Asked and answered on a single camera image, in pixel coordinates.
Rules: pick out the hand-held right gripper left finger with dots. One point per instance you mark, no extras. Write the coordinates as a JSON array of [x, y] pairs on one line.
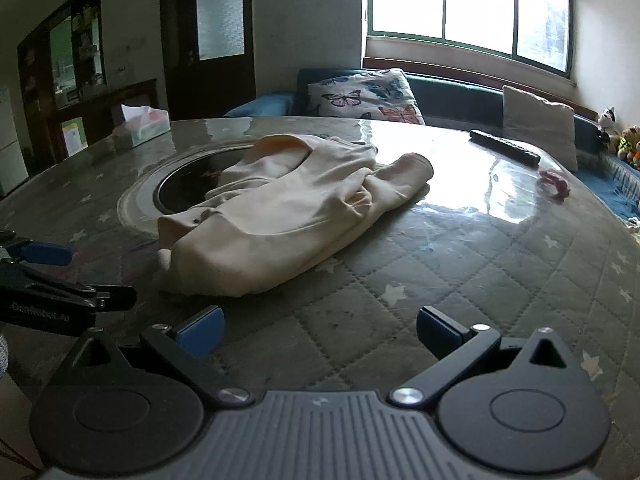
[[202, 332]]

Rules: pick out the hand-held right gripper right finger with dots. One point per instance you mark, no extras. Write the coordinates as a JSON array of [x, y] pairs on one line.
[[436, 332]]

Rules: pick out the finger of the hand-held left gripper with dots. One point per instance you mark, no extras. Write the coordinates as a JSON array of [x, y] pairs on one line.
[[75, 292], [47, 254]]

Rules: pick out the beige hoodie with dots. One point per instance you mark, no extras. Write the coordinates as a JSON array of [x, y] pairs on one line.
[[280, 215]]

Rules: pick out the quilted star table cover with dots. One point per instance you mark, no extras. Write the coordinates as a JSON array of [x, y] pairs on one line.
[[475, 280]]

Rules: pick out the round glass turntable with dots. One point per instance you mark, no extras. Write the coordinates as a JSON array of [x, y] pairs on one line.
[[145, 195]]

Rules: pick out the white refrigerator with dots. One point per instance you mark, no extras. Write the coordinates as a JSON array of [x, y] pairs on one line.
[[10, 145]]

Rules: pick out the dark wooden sideboard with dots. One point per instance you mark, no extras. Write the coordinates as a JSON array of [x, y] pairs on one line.
[[107, 110]]

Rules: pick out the tissue box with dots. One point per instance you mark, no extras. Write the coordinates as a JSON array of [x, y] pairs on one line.
[[140, 127]]

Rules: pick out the tall dark shelf cabinet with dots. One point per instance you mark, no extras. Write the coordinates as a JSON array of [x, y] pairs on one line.
[[37, 75]]

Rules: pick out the black remote control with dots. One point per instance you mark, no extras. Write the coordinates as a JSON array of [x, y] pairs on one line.
[[505, 146]]

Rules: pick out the dark wooden door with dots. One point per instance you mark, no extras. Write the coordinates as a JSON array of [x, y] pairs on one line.
[[180, 75]]

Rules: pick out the blue sofa blanket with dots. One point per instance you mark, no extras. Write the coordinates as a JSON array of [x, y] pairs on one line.
[[617, 190]]

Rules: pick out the plain beige pillow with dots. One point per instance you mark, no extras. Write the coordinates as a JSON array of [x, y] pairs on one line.
[[542, 125]]

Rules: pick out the blue cushion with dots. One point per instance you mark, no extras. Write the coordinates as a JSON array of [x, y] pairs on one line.
[[260, 105]]

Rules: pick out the dark teal sofa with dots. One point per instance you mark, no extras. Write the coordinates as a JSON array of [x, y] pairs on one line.
[[450, 95]]

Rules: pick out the butterfly print pillow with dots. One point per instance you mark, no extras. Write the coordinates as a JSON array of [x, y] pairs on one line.
[[365, 95]]

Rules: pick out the orange plush toy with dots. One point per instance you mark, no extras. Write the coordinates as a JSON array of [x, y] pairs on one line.
[[635, 157]]

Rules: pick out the black and white plush toy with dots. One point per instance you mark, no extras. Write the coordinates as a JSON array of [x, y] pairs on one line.
[[607, 122]]

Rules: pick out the green framed window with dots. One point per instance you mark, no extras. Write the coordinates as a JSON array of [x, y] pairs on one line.
[[475, 5]]

